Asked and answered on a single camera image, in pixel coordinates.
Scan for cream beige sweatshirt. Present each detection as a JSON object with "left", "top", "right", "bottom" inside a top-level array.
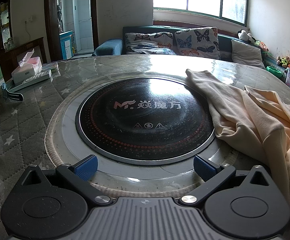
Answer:
[{"left": 186, "top": 69, "right": 290, "bottom": 204}]

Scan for black round induction cooktop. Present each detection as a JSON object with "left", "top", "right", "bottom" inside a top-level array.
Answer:
[{"left": 75, "top": 77, "right": 214, "bottom": 166}]

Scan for black teal comb brush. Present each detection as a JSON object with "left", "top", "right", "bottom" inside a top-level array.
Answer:
[{"left": 1, "top": 83, "right": 24, "bottom": 101}]

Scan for white remote control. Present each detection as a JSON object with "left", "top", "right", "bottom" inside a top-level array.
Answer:
[{"left": 8, "top": 70, "right": 52, "bottom": 92}]

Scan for pink white tissue box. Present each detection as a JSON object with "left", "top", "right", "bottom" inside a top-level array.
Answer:
[{"left": 12, "top": 49, "right": 42, "bottom": 85}]

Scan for green plastic bowl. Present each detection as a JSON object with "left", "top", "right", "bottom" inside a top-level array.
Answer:
[{"left": 266, "top": 66, "right": 283, "bottom": 79}]

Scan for grey beige cushion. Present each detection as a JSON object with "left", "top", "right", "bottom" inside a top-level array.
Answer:
[{"left": 231, "top": 40, "right": 265, "bottom": 69}]

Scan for blue sofa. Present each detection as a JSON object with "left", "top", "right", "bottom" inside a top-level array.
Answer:
[{"left": 92, "top": 25, "right": 286, "bottom": 81}]

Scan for butterfly pillow upright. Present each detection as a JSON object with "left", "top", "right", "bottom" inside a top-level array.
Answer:
[{"left": 174, "top": 27, "right": 221, "bottom": 60}]

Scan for colourful plush toys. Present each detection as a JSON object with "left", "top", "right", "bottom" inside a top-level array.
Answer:
[{"left": 276, "top": 56, "right": 290, "bottom": 69}]

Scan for blue white small cabinet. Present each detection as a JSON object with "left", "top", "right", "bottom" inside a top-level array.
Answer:
[{"left": 59, "top": 30, "right": 73, "bottom": 60}]

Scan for butterfly pillow lying flat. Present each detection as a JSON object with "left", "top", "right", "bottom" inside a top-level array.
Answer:
[{"left": 124, "top": 32, "right": 176, "bottom": 55}]

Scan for panda plush toy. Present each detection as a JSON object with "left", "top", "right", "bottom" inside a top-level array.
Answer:
[{"left": 238, "top": 29, "right": 256, "bottom": 44}]

